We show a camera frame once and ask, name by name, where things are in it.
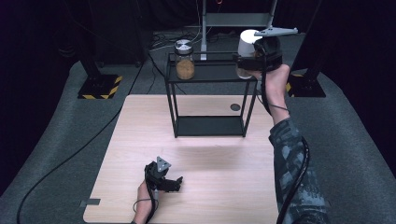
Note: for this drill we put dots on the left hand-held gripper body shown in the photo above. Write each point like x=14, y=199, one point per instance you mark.
x=155, y=177

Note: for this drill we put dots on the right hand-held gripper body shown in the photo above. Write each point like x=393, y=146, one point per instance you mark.
x=271, y=53

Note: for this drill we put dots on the jar with white lid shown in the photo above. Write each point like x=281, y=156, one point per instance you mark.
x=246, y=43

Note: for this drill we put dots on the black metal shelf rack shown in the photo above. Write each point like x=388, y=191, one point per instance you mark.
x=210, y=126

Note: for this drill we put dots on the glass jar with silver lid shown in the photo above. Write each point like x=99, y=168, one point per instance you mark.
x=185, y=67

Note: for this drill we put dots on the person's left hand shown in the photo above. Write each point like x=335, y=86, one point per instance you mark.
x=143, y=202

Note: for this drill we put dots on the person's right hand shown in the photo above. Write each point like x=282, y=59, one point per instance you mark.
x=278, y=84

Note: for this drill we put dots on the round table grommet hole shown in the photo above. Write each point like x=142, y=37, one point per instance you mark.
x=235, y=107

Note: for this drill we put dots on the grey metal stand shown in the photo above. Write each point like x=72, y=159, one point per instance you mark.
x=236, y=19

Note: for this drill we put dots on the black stand with striped base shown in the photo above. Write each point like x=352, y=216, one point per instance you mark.
x=306, y=85
x=99, y=87

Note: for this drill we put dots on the grey tape strip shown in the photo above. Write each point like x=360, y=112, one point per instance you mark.
x=90, y=202

